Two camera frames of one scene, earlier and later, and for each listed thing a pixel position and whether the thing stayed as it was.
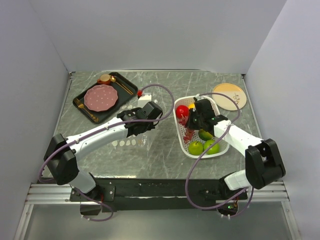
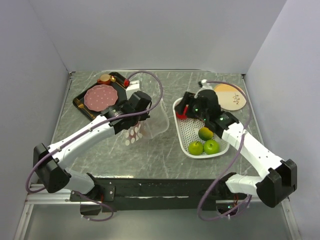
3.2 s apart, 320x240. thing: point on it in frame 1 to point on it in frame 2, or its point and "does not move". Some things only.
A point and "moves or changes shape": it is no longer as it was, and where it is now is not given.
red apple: [182, 111] does not move
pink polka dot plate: [100, 98] does not move
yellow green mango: [205, 135] does not move
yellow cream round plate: [234, 91] does not move
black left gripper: [151, 126] to [144, 116]
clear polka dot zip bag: [142, 140] moves or changes shape
